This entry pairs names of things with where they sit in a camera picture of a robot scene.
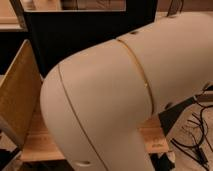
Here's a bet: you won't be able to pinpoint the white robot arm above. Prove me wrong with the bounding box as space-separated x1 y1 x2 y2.
40 12 213 171

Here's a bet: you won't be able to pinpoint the black side panel right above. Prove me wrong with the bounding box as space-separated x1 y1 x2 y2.
159 97 195 135

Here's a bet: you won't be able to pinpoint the black back panel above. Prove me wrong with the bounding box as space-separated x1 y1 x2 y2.
24 0 158 77

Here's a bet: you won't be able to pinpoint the wooden side board left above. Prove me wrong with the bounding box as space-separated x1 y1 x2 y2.
0 39 41 149

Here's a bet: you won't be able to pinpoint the black floor cables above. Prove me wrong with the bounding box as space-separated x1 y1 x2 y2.
170 99 213 164

